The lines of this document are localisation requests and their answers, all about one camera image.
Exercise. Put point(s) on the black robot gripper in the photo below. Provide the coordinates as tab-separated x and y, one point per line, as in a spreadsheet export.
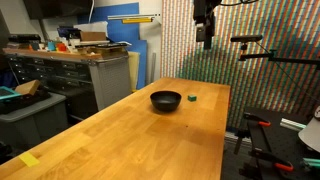
204	10

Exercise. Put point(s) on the small green block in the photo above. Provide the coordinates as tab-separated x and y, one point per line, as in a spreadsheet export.
192	97

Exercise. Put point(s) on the black bowl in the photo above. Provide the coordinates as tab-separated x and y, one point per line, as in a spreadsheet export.
165	101

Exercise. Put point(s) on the wooden block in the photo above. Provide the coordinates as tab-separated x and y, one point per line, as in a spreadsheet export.
28	87

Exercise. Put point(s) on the yellow spirit level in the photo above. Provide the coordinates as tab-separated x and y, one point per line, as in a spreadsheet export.
136	20

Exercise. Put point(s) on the blue board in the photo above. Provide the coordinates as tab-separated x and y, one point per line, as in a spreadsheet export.
126	30

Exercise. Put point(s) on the beige foam board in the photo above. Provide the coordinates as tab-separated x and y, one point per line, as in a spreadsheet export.
133	70

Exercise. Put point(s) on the perforated grey metal cabinet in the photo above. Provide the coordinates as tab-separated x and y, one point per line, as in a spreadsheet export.
110	83

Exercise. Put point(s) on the brown cardboard box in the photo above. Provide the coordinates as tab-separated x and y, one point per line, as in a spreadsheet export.
92	36

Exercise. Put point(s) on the aluminium extrusion bar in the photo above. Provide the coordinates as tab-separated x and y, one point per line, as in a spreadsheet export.
292	124

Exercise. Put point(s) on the black perforated breadboard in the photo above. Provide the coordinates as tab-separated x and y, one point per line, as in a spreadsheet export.
283	146

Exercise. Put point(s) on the small orange box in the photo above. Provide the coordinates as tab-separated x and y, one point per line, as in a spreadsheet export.
61	47

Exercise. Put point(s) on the small teal box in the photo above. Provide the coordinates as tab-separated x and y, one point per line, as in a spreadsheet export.
51	46

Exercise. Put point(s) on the wooden workbench top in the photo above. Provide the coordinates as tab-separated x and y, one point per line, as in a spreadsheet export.
50	54

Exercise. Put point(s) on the dark drawer cabinet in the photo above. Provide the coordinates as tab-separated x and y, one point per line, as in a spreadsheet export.
50	73

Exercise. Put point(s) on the teal metal bar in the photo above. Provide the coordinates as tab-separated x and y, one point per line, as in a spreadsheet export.
312	162

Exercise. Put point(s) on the black flat device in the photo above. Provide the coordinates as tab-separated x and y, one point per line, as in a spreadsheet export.
24	38

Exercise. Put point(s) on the grey plastic bin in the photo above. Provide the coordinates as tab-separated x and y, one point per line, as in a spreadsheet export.
33	121

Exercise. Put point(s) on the teal tray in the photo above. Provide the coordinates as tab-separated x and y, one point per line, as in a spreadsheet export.
8	93

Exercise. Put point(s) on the yellow sticky note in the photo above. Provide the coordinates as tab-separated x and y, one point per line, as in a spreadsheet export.
29	159

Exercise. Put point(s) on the black bar camera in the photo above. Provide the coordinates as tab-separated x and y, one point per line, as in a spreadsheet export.
246	38

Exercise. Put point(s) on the silver metal rail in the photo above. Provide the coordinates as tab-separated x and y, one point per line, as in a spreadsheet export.
133	16

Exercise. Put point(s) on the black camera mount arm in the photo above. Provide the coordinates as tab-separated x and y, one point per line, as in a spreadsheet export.
276	58

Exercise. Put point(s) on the black wall monitor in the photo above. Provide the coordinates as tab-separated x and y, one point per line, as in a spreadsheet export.
56	8

